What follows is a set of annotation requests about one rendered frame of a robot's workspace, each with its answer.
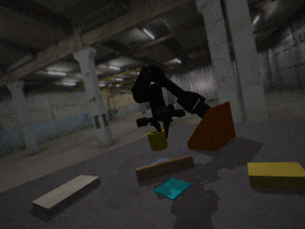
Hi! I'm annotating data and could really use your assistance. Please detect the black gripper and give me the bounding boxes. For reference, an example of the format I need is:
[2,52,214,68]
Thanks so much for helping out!
[136,99,185,137]

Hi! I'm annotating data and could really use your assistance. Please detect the brown flat bar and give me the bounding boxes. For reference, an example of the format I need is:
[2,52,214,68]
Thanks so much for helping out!
[135,155,195,182]

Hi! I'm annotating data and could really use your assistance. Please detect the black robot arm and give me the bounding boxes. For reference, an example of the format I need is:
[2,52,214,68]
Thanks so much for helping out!
[131,64,212,122]

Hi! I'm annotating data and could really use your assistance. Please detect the olive yellow flat block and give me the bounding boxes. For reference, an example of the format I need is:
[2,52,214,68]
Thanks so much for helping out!
[247,162,305,190]

